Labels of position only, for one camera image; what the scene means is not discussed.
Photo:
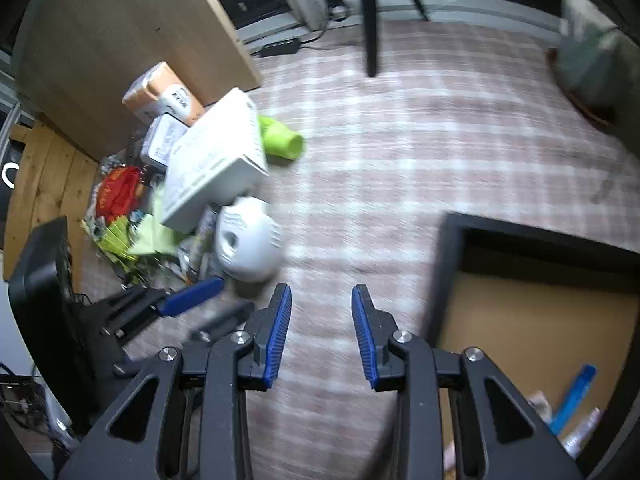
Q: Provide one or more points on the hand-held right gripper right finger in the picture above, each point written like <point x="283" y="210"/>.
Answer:
<point x="362" y="340"/>

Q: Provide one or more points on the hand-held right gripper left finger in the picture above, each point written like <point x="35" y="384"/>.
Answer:
<point x="277" y="335"/>

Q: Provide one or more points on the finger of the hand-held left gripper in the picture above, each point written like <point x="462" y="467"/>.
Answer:
<point x="192" y="296"/>
<point x="222" y="321"/>

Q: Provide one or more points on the light green cloth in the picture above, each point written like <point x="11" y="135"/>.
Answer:
<point x="155" y="235"/>

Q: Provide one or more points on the grey oval plastic device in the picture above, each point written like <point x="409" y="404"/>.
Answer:
<point x="250" y="240"/>

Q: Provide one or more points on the black tray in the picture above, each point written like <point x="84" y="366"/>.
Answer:
<point x="450" y="270"/>

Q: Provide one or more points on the large white box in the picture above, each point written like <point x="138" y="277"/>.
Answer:
<point x="215" y="160"/>

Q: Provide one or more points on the yellow-green fringed item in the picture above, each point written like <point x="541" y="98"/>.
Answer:
<point x="117" y="237"/>

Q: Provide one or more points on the wooden slatted crate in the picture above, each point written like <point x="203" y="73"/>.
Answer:
<point x="50" y="185"/>

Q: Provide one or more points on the red cloth bag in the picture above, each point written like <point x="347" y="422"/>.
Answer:
<point x="120" y="192"/>

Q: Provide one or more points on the small grey box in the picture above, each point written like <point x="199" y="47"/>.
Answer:
<point x="162" y="140"/>

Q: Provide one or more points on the green tube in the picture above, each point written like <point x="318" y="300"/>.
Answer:
<point x="280" y="140"/>

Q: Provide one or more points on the pink plaid carpet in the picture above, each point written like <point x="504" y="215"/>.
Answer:
<point x="400" y="160"/>

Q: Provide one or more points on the orange tissue pack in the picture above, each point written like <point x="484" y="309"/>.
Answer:
<point x="155" y="92"/>

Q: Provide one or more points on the blue tube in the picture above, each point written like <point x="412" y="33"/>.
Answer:
<point x="575" y="395"/>

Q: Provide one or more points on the clear wrapped packet in bin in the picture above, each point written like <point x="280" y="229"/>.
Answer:
<point x="580" y="430"/>

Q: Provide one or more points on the black power adapter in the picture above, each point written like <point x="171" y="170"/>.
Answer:
<point x="280" y="47"/>

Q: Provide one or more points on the tan wooden board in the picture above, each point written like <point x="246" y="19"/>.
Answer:
<point x="125" y="20"/>

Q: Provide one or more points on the potted plant grey pot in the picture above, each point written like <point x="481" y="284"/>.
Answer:
<point x="585" y="70"/>

